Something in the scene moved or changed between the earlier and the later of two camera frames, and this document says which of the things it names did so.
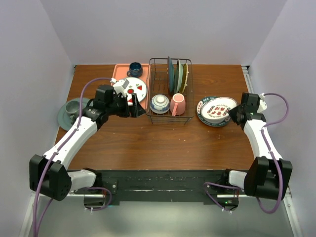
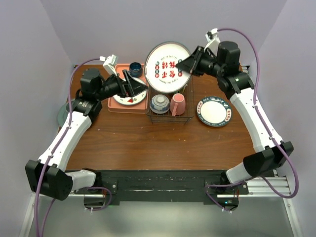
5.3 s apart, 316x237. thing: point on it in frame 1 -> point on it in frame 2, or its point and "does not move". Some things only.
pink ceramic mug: [177, 104] does not move
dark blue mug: [136, 70] does not move
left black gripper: [134, 111] -> [133, 87]
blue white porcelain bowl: [159, 104] does not move
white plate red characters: [217, 109] -> [161, 73]
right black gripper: [232, 112] -> [191, 63]
